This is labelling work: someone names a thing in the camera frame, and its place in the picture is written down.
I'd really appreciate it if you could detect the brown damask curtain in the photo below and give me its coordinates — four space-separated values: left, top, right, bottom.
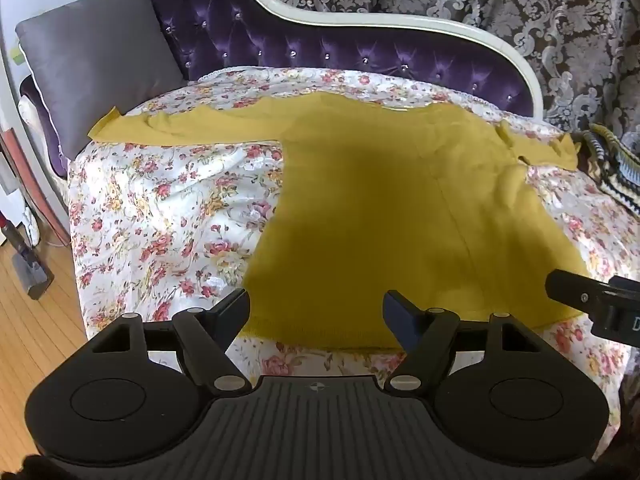
249 0 640 153

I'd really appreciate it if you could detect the floral quilted bedspread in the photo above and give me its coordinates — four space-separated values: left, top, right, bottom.
66 66 640 461

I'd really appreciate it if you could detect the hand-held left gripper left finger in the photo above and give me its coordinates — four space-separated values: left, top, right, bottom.
85 288 253 397

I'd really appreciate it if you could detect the mustard yellow knit sweater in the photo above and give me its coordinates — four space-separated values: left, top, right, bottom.
88 92 587 353

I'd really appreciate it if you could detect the grey cushion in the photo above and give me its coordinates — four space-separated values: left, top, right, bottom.
15 0 187 159

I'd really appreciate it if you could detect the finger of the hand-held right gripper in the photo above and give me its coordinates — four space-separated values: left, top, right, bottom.
544 269 608 318

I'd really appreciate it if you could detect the purple tufted headboard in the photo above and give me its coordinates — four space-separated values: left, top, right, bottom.
17 0 547 178

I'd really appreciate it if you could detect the vacuum cleaner head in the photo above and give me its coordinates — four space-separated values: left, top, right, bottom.
0 210 56 302

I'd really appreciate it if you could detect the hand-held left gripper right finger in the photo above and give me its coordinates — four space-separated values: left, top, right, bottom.
382 289 551 395

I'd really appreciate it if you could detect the striped knitted cloth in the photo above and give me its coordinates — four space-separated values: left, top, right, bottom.
574 122 640 222

